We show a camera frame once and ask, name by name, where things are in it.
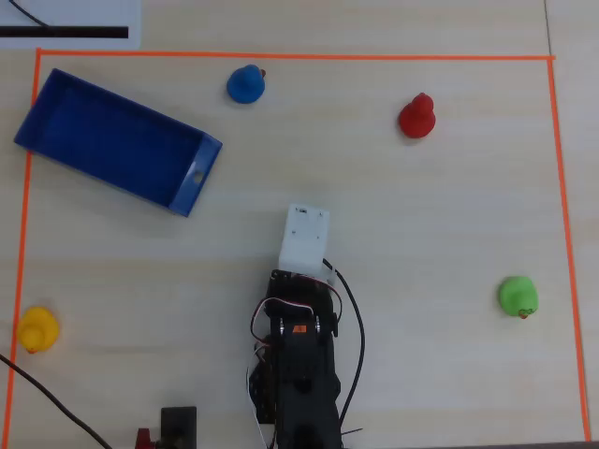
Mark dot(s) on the green rubber duck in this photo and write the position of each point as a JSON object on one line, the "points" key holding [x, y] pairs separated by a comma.
{"points": [[517, 294]]}

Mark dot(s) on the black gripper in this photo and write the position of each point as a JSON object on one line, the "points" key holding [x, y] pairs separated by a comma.
{"points": [[289, 281]]}

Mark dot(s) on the red rubber duck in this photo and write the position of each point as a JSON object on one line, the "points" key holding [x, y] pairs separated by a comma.
{"points": [[417, 117]]}

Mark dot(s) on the orange tape strip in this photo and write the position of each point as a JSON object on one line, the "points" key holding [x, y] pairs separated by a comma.
{"points": [[21, 243], [567, 243], [299, 56]]}

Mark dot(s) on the yellow rubber duck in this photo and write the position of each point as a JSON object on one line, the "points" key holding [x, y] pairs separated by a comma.
{"points": [[38, 329]]}

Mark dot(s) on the black table clamp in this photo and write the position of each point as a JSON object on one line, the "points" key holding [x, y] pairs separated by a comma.
{"points": [[180, 421]]}

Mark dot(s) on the blue rubber duck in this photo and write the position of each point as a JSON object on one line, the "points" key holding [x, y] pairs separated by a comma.
{"points": [[245, 85]]}

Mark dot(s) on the white paper sheet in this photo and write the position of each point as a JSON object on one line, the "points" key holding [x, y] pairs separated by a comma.
{"points": [[70, 14]]}

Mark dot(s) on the blue plastic box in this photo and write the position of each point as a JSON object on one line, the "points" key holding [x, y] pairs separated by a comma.
{"points": [[117, 140]]}

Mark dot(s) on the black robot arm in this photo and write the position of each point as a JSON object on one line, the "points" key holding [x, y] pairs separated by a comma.
{"points": [[304, 374]]}

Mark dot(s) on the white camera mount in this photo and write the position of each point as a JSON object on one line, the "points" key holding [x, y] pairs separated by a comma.
{"points": [[304, 238]]}

